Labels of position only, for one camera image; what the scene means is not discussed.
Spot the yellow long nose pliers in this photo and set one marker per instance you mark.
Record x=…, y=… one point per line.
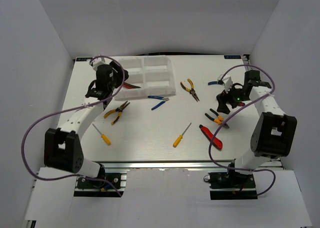
x=117, y=110

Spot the white compartment tray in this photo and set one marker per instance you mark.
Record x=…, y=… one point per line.
x=152, y=75

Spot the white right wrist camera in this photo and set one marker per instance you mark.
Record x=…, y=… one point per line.
x=226, y=81

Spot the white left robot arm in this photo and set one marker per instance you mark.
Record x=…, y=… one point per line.
x=62, y=146

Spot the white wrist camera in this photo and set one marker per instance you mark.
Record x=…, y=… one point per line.
x=226, y=81
x=95, y=63

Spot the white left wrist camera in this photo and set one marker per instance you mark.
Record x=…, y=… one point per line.
x=95, y=63

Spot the blue handled cutters right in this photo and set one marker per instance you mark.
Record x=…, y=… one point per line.
x=213, y=83

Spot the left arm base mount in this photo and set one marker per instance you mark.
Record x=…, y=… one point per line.
x=111, y=184

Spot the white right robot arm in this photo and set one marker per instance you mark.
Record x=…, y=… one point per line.
x=274, y=132

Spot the orange black combination pliers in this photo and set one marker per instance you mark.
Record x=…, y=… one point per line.
x=217, y=119

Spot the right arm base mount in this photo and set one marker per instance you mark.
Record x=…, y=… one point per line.
x=231, y=185

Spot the red black knife right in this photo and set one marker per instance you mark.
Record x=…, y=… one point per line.
x=215, y=141

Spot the yellow handle screwdriver left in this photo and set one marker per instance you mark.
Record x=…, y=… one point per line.
x=103, y=136

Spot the yellow handle screwdriver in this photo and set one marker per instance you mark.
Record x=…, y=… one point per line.
x=177, y=141
x=103, y=136

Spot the yellow pliers centre right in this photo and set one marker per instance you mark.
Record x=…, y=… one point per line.
x=190, y=90

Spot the blue sticker corner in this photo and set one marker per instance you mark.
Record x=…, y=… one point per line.
x=83, y=59
x=232, y=56

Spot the aluminium rail front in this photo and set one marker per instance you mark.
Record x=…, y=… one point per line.
x=158, y=165

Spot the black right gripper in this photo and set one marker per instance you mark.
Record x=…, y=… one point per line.
x=222, y=99

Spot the yellow handle screwdriver centre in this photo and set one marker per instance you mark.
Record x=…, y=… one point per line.
x=177, y=141

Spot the blue sticker right corner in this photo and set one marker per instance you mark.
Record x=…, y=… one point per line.
x=232, y=56

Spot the blue sticker left corner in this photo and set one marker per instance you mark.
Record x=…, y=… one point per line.
x=83, y=59

